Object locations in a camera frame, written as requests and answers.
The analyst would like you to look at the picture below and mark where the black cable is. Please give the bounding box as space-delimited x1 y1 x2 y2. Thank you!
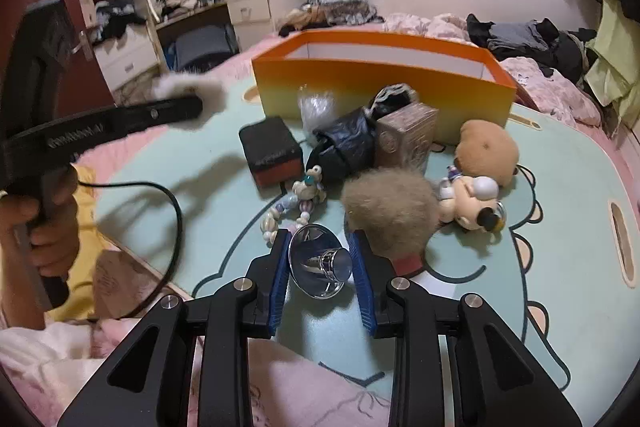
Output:
75 179 183 323

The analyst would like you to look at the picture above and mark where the brown plush toy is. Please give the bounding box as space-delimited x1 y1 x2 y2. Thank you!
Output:
454 119 521 188

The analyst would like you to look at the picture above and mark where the white doll keychain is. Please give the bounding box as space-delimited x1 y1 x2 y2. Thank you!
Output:
439 167 508 235

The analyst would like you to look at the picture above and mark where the pastel bead bracelet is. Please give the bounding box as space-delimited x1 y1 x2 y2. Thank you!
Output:
261 164 328 244

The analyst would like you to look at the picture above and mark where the beige garment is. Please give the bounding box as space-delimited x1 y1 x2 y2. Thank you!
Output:
280 9 331 35

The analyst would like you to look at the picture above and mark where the black red small box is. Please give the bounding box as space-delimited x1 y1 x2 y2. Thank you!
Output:
238 117 306 200

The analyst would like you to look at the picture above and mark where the orange cardboard box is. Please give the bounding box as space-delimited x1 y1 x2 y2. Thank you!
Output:
251 29 518 146

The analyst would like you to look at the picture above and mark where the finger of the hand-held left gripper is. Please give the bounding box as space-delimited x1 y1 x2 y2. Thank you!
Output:
102 96 204 142

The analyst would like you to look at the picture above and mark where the person's left hand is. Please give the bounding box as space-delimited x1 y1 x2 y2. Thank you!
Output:
0 164 83 280

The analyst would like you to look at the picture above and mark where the person's left forearm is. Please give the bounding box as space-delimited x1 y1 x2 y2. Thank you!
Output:
0 227 108 427

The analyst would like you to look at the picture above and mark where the white drawer cabinet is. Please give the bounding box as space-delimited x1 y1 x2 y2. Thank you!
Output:
92 24 161 92

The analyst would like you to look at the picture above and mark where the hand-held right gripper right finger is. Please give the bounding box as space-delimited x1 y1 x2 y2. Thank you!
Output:
347 229 583 427

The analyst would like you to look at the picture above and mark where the clear plastic wrapped bundle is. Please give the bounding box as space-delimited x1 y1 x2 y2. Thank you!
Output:
297 89 336 132

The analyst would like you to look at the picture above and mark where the grey fluffy pom-pom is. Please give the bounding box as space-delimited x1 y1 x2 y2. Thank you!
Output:
340 167 443 255

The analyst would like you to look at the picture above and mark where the white fluffy pom-pom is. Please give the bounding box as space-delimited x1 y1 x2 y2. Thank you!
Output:
152 72 223 128

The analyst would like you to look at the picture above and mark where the pink floral quilt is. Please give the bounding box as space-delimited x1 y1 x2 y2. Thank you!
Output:
382 12 603 128

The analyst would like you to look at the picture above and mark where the silver brown card box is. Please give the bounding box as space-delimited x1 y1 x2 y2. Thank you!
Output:
375 103 441 172

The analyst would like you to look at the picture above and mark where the pile of dark clothes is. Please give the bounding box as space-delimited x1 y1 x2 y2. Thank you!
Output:
465 12 598 82

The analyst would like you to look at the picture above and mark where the black white scrunchie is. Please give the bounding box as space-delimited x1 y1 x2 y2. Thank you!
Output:
367 82 420 120

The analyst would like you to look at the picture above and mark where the yellow-green garment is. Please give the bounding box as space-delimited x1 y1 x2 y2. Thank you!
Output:
582 0 640 122

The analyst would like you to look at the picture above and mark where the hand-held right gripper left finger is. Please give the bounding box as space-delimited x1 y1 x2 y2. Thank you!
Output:
57 228 293 427

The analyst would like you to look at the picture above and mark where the silver metal cup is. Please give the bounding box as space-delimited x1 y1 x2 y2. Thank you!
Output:
289 224 353 300

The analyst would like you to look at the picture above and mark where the yellow cloth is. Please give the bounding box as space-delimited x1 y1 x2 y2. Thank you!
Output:
45 164 106 323

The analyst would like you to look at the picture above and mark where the black white patterned cloth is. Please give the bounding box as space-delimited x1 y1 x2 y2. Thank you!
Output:
305 0 383 28

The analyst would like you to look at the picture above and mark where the black plastic bag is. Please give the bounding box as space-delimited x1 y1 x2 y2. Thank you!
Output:
306 107 378 188

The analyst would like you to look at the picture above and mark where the white desk drawer unit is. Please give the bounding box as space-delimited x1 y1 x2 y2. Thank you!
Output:
227 0 311 50

